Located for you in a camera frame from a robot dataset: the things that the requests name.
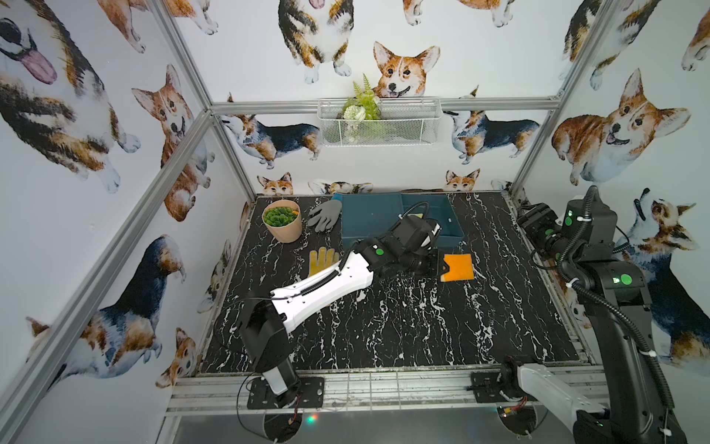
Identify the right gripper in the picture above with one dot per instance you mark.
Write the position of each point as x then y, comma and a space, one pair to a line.
536, 219

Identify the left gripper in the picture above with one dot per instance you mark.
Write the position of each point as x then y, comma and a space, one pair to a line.
428, 262

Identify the teal pulled-out drawer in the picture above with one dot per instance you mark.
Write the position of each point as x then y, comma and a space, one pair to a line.
440, 209

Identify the teal drawer cabinet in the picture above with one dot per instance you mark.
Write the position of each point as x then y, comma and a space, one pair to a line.
368, 215

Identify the orange sponge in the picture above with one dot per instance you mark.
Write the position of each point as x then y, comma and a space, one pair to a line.
457, 268

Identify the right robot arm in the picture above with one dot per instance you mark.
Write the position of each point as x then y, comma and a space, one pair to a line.
618, 304

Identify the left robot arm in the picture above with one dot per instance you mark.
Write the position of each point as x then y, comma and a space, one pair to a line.
266, 323

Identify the grey work glove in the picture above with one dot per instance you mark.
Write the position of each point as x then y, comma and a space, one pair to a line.
324, 217

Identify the yellow work glove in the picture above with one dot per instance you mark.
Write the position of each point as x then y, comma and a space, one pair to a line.
322, 259

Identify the pink pot with green plant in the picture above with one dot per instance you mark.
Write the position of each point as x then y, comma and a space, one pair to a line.
283, 220

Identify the artificial fern with flower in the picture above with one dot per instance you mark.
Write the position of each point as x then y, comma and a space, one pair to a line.
362, 107

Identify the white wire wall basket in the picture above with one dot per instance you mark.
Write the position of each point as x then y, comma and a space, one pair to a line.
404, 122

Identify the aluminium front rail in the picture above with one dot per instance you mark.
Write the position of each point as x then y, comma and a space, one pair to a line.
363, 391

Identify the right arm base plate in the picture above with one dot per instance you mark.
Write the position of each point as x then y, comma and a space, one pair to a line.
497, 387

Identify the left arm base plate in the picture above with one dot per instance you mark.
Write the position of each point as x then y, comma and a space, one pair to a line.
307, 393

